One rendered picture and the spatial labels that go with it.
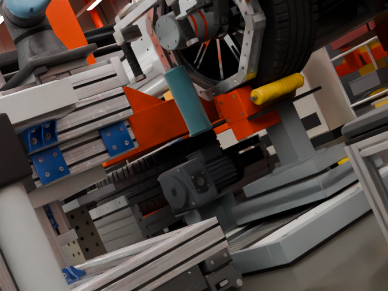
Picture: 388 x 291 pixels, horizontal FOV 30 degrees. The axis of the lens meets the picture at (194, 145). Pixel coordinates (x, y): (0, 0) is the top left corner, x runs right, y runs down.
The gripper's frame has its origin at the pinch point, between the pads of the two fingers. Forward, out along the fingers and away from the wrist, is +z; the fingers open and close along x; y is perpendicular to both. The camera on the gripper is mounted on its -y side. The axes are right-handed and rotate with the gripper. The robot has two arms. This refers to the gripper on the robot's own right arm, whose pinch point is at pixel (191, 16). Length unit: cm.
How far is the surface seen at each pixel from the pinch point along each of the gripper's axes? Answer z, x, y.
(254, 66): 7.2, -24.6, -21.8
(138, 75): 37.3, 1.4, -6.3
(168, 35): 21.0, -5.9, 0.9
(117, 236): 96, 2, -59
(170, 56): 47, -25, -1
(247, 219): 43, -22, -73
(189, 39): 3.7, 1.7, -6.3
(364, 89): 254, -406, -49
